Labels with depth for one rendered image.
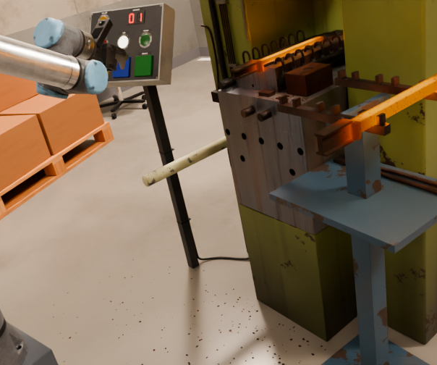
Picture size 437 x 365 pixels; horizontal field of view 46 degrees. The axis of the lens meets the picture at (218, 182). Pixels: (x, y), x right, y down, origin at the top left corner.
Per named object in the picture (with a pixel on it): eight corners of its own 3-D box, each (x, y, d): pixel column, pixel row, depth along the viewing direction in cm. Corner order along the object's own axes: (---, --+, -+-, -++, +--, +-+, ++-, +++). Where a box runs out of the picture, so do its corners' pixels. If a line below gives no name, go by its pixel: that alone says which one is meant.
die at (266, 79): (278, 92, 160) (274, 66, 156) (236, 85, 174) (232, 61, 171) (361, 54, 181) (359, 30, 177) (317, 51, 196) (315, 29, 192)
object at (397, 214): (394, 253, 109) (394, 245, 108) (269, 199, 139) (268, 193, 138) (472, 195, 123) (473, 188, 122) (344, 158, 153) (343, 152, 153)
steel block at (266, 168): (314, 235, 165) (299, 105, 146) (238, 203, 194) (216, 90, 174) (412, 167, 194) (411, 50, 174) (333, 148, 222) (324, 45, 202)
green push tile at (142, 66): (150, 75, 183) (151, 54, 183) (134, 76, 187) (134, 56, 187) (153, 76, 185) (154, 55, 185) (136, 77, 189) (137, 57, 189)
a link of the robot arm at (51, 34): (28, 50, 146) (32, 15, 145) (61, 61, 157) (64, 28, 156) (53, 49, 141) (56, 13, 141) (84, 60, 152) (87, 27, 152)
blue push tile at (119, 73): (128, 76, 188) (129, 56, 188) (112, 77, 192) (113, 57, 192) (131, 77, 190) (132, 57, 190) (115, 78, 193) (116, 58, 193)
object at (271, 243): (327, 342, 186) (314, 235, 166) (256, 299, 214) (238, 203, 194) (414, 267, 214) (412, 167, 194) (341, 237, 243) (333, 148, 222)
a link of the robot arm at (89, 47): (64, 29, 157) (87, 26, 152) (74, 34, 161) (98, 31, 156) (61, 59, 156) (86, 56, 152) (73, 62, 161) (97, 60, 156)
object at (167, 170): (150, 189, 189) (146, 177, 187) (142, 186, 193) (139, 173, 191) (238, 145, 211) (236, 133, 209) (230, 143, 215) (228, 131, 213)
